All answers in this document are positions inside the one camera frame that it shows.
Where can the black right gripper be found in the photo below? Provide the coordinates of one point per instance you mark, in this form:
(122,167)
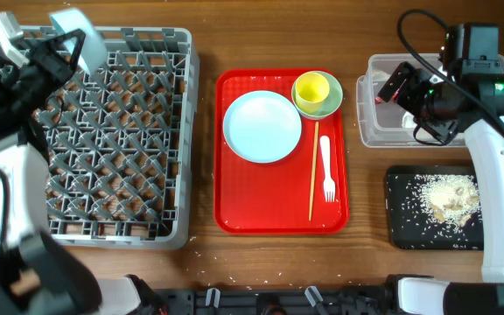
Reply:
(417,79)

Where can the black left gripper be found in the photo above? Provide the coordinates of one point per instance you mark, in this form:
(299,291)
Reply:
(51,59)

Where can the red strawberry wrapper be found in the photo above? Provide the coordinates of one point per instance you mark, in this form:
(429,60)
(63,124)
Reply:
(378,99)

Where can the white napkin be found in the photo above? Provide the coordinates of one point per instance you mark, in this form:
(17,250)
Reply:
(409,122)

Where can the rice food waste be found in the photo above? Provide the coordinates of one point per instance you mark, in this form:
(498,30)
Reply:
(447,198)

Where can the light blue plate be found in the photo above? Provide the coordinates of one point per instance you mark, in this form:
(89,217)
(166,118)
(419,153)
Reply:
(262,127)

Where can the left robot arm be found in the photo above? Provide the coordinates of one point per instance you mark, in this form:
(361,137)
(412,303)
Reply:
(37,275)

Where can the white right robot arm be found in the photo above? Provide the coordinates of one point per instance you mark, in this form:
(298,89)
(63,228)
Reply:
(471,103)

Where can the grey dishwasher rack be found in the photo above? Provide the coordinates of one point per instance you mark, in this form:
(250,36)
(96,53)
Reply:
(120,144)

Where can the clear plastic bin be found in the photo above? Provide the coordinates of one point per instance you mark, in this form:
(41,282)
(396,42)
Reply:
(381,124)

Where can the green bowl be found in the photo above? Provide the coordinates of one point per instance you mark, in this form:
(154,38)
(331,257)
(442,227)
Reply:
(332,102)

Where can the yellow cup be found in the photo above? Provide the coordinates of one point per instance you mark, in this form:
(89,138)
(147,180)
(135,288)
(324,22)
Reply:
(311,90)

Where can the wooden chopstick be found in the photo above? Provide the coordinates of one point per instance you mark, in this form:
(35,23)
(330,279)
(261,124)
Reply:
(313,169)

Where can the pink plastic fork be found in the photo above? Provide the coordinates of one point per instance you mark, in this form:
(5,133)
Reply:
(328,182)

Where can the black tray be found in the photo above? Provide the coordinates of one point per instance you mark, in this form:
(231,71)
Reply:
(411,228)

